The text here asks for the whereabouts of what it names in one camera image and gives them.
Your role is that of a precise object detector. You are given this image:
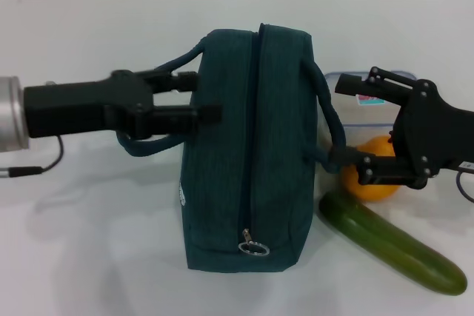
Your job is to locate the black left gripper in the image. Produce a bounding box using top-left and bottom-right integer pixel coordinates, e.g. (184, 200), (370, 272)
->
(22, 70), (223, 139)

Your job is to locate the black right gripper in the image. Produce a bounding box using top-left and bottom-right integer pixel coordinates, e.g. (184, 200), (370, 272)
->
(329, 67), (474, 188)

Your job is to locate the clear plastic food container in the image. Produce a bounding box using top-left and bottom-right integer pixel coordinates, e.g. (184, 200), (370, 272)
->
(324, 70), (418, 149)

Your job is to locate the orange pear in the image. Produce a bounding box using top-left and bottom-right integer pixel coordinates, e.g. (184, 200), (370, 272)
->
(341, 136), (401, 202)

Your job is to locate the dark teal insulated bag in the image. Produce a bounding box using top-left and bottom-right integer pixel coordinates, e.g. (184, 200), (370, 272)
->
(117, 22), (347, 272)

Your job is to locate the green cucumber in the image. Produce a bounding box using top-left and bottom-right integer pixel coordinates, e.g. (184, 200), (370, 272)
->
(318, 192), (468, 297)

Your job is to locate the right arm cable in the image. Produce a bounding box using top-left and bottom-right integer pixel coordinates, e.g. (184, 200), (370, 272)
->
(455, 169), (474, 202)

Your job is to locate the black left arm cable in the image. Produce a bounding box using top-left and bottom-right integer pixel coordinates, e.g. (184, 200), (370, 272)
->
(0, 134), (64, 180)

